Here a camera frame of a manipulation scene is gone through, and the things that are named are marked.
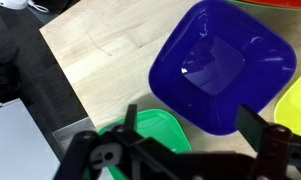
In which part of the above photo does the large green plastic bowl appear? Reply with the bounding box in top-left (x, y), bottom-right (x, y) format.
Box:
top-left (90, 109), bottom-right (191, 180)

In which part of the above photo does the yellow plastic bowl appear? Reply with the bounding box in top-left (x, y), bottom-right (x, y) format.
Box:
top-left (274, 76), bottom-right (301, 136)

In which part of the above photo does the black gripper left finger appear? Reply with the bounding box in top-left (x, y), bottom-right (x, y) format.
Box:
top-left (53, 104), bottom-right (142, 180)

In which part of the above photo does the orange plastic bowl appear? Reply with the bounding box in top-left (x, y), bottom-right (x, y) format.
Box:
top-left (242, 0), bottom-right (301, 10)

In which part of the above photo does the blue plastic bowl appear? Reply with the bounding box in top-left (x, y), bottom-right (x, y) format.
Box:
top-left (148, 0), bottom-right (297, 136)

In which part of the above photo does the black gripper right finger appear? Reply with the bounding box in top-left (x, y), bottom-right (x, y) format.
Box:
top-left (235, 105), bottom-right (301, 180)

